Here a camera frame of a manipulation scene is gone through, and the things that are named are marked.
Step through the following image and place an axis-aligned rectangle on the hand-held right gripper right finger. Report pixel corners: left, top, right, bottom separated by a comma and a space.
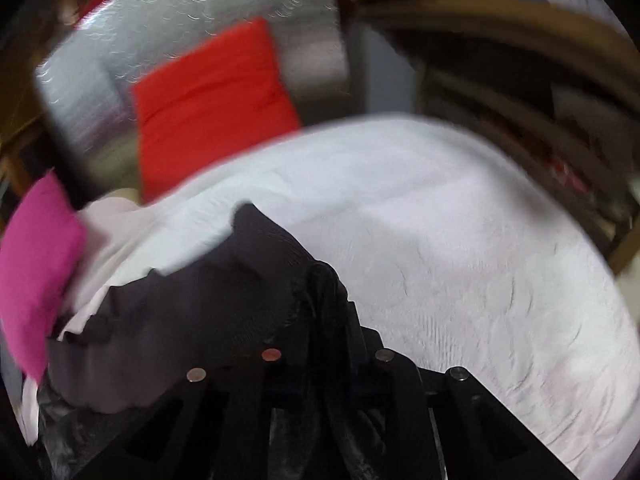
350, 327, 578, 480

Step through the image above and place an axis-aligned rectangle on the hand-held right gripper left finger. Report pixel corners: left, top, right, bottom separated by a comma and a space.
75, 346, 311, 480

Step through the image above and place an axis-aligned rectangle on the black quilted jacket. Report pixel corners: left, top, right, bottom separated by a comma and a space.
37, 202, 436, 480

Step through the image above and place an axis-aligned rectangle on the white quilted bed cover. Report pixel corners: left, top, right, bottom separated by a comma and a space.
20, 115, 640, 480

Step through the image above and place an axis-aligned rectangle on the pink pillow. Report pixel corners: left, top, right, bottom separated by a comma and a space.
0, 170, 88, 383

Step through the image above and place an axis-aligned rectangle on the red pillow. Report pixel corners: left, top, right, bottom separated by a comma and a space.
131, 17, 302, 203

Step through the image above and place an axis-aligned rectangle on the wooden table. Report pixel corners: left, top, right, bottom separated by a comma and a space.
345, 0, 640, 276

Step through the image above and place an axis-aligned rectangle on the silver foil insulation mat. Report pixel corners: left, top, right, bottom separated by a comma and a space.
35, 0, 351, 196

